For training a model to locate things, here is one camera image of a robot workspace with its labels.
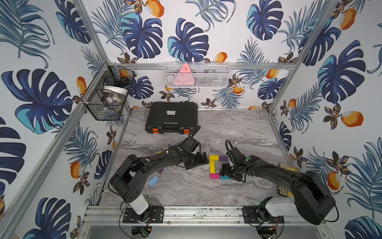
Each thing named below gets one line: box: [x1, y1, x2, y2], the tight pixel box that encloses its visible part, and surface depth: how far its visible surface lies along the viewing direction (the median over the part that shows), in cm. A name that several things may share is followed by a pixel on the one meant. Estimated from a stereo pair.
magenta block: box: [209, 173, 221, 180], surface depth 89 cm
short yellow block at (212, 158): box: [208, 155, 220, 163], surface depth 95 cm
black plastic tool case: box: [145, 101, 199, 135], surface depth 109 cm
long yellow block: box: [209, 159, 216, 174], surface depth 92 cm
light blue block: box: [147, 175, 159, 187], surface depth 87 cm
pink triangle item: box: [173, 62, 195, 86], surface depth 92 cm
